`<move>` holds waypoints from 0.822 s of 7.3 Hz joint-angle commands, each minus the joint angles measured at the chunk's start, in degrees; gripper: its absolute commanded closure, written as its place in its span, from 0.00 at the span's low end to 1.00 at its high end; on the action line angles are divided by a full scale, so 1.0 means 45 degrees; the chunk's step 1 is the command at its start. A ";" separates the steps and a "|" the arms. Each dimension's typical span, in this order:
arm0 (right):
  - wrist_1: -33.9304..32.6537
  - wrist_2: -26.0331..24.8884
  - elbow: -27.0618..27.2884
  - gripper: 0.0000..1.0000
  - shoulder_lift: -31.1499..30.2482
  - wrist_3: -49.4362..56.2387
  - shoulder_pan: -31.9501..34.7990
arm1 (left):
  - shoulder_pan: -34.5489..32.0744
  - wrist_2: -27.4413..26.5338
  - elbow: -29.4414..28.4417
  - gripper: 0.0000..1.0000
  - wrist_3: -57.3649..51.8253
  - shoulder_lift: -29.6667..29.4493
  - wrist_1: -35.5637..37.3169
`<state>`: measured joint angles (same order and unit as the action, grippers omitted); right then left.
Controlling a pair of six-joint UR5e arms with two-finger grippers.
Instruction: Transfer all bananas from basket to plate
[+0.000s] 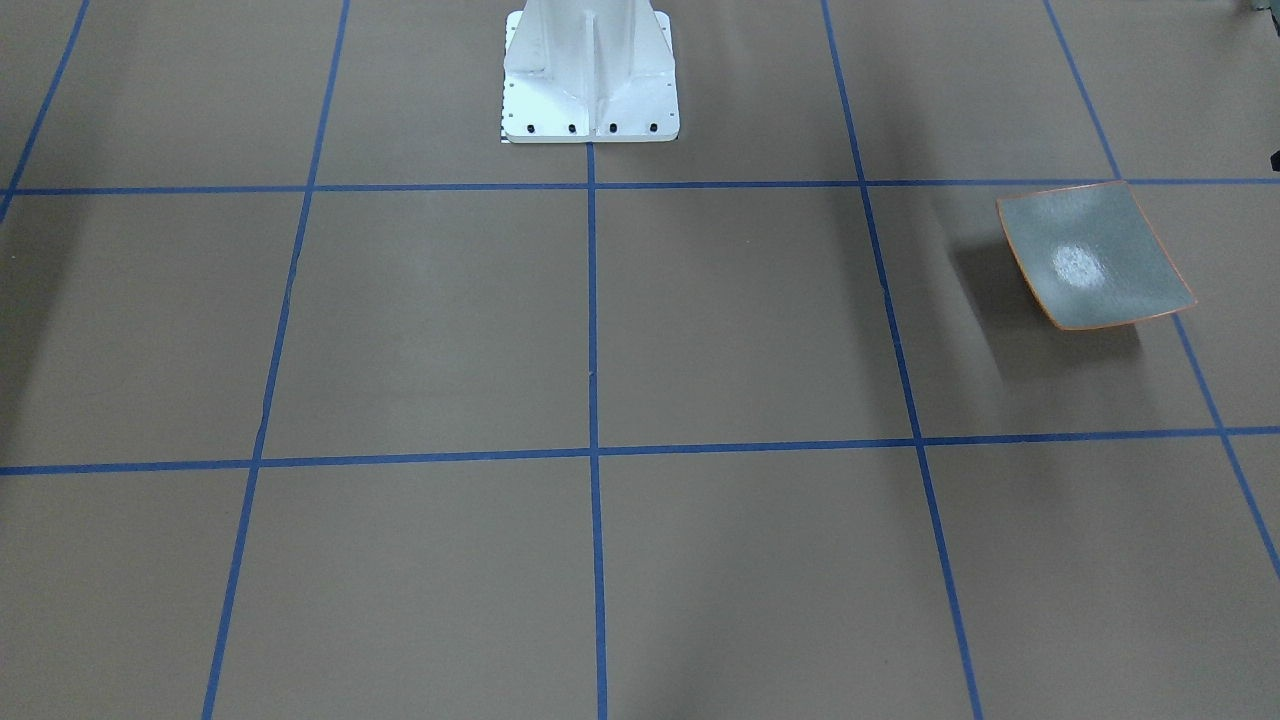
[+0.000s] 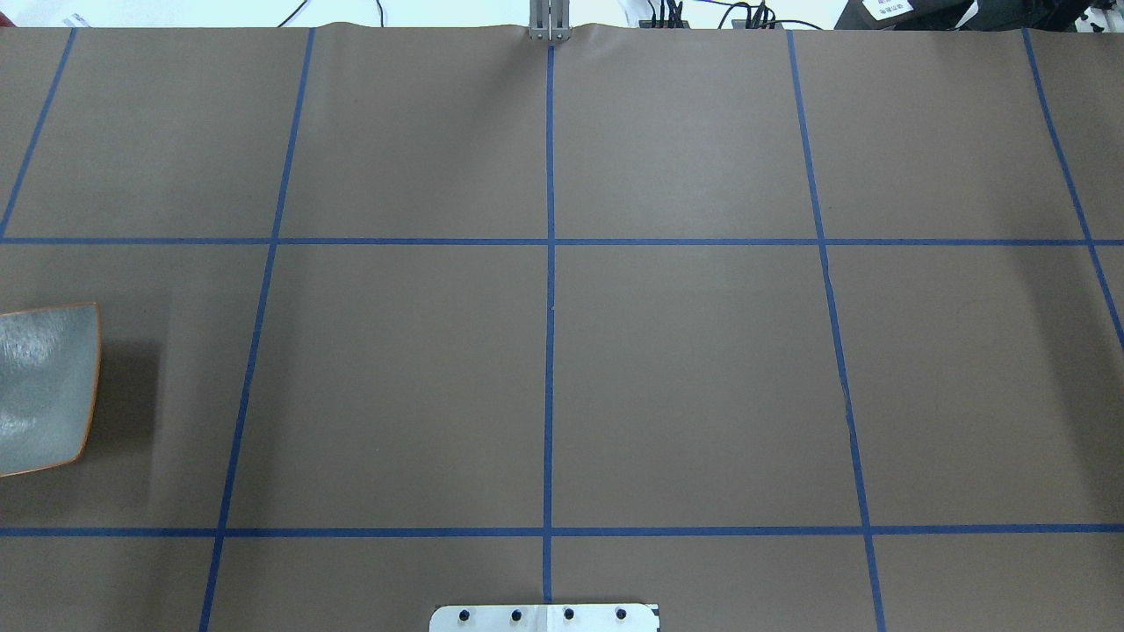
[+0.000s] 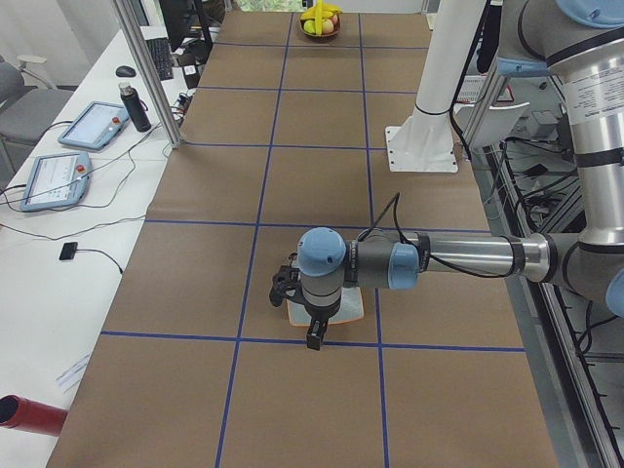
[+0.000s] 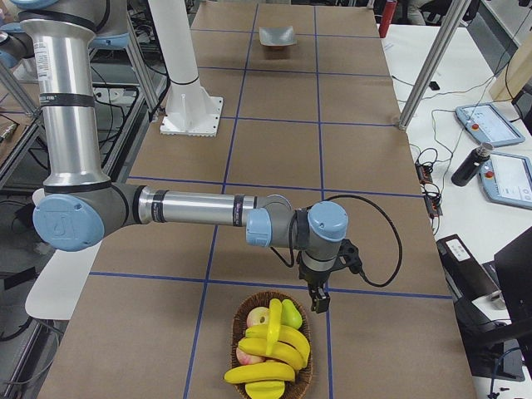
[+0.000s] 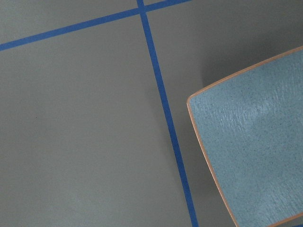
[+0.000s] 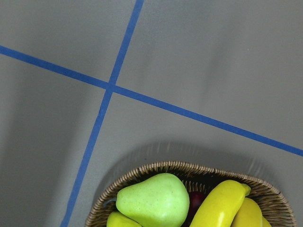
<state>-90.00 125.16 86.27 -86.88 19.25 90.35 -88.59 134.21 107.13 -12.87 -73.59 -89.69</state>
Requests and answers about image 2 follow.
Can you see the grey metal bracket post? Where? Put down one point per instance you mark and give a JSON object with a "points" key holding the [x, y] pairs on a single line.
{"points": [[549, 20]]}

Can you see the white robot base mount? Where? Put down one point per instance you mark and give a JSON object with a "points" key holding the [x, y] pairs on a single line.
{"points": [[547, 617]]}

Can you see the black box with white label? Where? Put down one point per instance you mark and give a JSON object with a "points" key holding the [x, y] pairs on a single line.
{"points": [[903, 15]]}

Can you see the black power strip with plugs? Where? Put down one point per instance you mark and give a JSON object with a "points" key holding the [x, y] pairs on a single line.
{"points": [[719, 15]]}

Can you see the grey square plate orange rim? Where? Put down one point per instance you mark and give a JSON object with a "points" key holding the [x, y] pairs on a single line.
{"points": [[50, 368]]}

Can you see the brown paper table mat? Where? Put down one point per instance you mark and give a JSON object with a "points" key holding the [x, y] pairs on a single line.
{"points": [[776, 330]]}

